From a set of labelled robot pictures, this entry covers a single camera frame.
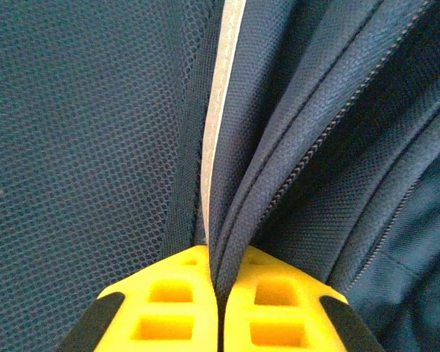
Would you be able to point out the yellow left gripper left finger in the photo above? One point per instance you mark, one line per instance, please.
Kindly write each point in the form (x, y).
(161, 311)

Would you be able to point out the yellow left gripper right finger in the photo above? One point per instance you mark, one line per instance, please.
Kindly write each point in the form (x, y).
(278, 315)

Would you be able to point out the navy blue backpack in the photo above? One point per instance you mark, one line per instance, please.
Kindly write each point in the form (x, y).
(77, 128)

